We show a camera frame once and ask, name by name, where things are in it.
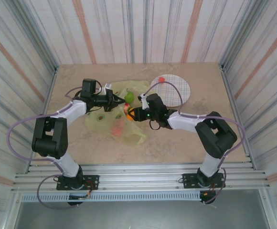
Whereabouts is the green apple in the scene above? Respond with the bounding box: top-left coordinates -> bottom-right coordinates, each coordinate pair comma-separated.
124,88 -> 135,104

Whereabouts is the yellow plastic bag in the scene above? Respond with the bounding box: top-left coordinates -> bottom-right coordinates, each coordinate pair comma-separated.
84,80 -> 148,146

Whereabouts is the white checked round plate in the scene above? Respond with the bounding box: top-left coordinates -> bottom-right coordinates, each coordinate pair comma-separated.
149,74 -> 192,107

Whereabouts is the black mounting plate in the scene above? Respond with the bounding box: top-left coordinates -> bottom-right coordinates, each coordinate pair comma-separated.
181,173 -> 226,189
56,175 -> 100,191

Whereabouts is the black cable loop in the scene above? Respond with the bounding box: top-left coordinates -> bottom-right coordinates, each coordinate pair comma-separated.
149,119 -> 162,131

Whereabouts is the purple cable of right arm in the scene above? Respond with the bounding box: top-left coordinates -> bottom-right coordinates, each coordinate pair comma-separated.
143,81 -> 246,205

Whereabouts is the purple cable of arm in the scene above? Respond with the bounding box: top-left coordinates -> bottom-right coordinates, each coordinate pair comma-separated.
6,86 -> 84,210
143,81 -> 246,205

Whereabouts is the aluminium side rail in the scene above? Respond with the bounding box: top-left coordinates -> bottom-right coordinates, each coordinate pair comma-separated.
220,63 -> 257,170
27,67 -> 59,173

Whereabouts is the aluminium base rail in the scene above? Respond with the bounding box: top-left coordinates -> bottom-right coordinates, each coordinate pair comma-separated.
11,163 -> 272,194

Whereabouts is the grey slotted cable duct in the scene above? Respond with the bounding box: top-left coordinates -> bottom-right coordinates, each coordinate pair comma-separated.
21,192 -> 201,202

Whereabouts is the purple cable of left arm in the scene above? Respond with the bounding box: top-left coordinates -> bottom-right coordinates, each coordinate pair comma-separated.
6,86 -> 84,210

